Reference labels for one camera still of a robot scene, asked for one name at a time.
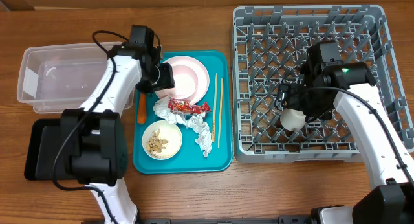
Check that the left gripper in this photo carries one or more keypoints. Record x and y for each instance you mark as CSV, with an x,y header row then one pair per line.
x,y
167,79

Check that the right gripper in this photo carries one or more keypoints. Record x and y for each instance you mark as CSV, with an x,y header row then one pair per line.
x,y
295,91

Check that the pink bowl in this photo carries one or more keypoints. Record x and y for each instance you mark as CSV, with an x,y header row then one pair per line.
x,y
186,83

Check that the white cup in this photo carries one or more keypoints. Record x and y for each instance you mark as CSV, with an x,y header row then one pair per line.
x,y
292,120

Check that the large pink plate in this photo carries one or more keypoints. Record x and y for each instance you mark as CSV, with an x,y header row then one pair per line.
x,y
201,72

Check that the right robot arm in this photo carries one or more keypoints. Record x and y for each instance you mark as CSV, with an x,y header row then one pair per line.
x,y
330,84

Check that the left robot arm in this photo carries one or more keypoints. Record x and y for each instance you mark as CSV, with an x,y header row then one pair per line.
x,y
125,62

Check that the grey dishwasher rack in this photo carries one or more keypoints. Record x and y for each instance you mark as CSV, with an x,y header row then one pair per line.
x,y
270,44

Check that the red snack wrapper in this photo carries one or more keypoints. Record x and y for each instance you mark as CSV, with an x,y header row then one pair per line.
x,y
186,108

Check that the orange carrot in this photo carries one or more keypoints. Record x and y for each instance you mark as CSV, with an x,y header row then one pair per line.
x,y
142,109

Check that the left wooden chopstick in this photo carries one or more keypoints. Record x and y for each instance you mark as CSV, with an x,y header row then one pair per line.
x,y
214,108

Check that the crumpled white tissue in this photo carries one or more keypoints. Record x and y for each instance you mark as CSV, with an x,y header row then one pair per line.
x,y
194,121

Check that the teal plastic tray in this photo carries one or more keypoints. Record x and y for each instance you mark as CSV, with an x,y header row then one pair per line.
x,y
190,157

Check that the small bowl with food scraps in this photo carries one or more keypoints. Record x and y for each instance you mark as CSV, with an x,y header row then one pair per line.
x,y
162,140

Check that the clear plastic bin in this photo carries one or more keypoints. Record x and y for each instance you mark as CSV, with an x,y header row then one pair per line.
x,y
57,77

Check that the black plastic tray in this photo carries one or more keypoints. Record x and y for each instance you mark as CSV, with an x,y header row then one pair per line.
x,y
42,149

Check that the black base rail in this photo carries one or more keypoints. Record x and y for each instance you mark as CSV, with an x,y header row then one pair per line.
x,y
289,219

